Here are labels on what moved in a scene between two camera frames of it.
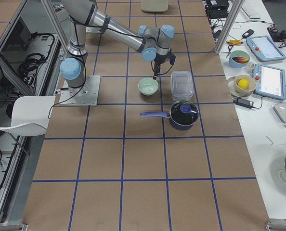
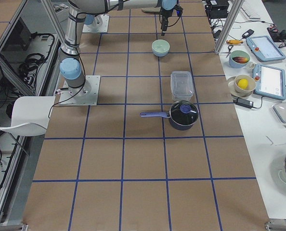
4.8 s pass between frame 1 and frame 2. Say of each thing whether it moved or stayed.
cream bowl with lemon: stayed
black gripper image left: moved
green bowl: moved
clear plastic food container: stayed
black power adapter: stayed
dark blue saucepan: stayed
